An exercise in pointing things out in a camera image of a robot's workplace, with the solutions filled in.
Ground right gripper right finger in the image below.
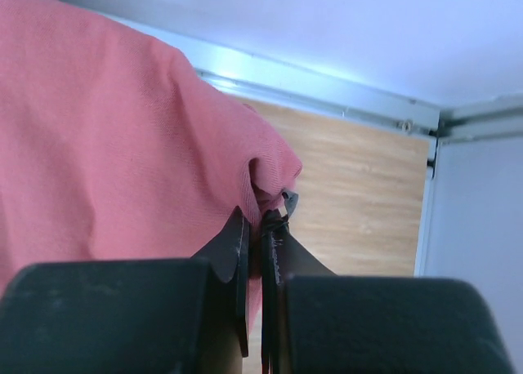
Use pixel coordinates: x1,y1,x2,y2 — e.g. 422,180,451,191
261,189,335,373

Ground left aluminium corner post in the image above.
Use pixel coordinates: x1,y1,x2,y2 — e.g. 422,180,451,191
427,109,453,180

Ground salmon pink t shirt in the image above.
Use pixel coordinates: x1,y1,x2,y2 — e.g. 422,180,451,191
0,0,303,330

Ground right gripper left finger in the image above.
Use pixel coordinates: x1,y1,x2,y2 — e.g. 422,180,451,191
192,207,250,358

